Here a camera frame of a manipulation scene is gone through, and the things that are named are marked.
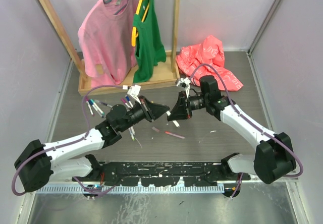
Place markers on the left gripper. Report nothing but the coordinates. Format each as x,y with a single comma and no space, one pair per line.
151,110

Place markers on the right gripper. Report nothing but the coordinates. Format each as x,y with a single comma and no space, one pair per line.
180,111

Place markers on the grey capped white marker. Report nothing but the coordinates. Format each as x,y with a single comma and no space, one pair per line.
174,122

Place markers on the clear pink pen cap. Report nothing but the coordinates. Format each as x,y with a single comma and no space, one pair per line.
155,129

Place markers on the pink pen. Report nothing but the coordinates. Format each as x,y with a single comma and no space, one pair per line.
174,135

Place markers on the green capped marker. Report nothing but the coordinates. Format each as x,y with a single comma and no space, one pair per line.
132,134

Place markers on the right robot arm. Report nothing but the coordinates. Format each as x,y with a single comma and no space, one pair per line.
273,157

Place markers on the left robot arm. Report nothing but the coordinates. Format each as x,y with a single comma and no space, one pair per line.
40,162

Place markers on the dark purple pen at left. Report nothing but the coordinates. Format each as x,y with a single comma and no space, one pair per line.
103,103

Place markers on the wooden clothes rack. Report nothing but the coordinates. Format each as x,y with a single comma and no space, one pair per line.
164,75

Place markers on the green tank top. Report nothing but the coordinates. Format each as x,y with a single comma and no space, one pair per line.
149,47

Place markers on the coral printed cloth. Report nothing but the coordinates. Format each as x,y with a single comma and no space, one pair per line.
207,58

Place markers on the yellow hanger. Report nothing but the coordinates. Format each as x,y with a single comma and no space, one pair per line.
134,29

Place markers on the pink t-shirt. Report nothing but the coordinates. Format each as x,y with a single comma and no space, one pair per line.
105,40

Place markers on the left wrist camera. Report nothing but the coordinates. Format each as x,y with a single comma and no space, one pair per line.
133,92

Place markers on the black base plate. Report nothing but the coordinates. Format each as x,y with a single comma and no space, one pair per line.
160,174

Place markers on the slotted cable duct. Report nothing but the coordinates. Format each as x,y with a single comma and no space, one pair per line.
151,189

